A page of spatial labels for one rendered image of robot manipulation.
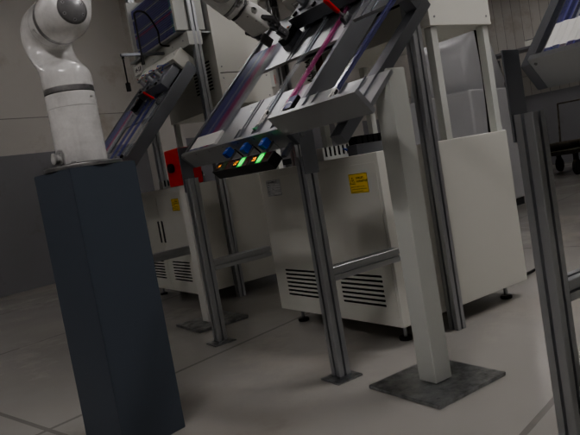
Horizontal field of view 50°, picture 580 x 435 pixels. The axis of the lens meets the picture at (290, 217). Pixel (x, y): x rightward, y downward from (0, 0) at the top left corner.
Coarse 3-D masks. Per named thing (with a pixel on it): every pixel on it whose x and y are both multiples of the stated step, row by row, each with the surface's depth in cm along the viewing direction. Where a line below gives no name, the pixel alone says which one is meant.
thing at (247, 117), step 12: (288, 96) 189; (300, 96) 182; (240, 108) 217; (252, 108) 208; (264, 108) 199; (276, 108) 190; (240, 120) 209; (252, 120) 200; (264, 120) 191; (228, 132) 211; (240, 132) 201; (252, 132) 191
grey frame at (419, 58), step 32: (416, 32) 195; (416, 64) 196; (416, 96) 198; (192, 192) 231; (320, 192) 172; (192, 224) 235; (320, 224) 173; (448, 224) 201; (320, 256) 172; (448, 256) 200; (320, 288) 174; (448, 288) 202; (448, 320) 205
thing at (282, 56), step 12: (360, 0) 195; (288, 24) 238; (312, 24) 216; (276, 36) 240; (300, 36) 218; (324, 36) 199; (336, 36) 191; (264, 48) 242; (300, 48) 209; (312, 48) 200; (276, 60) 221; (288, 60) 211; (264, 72) 225
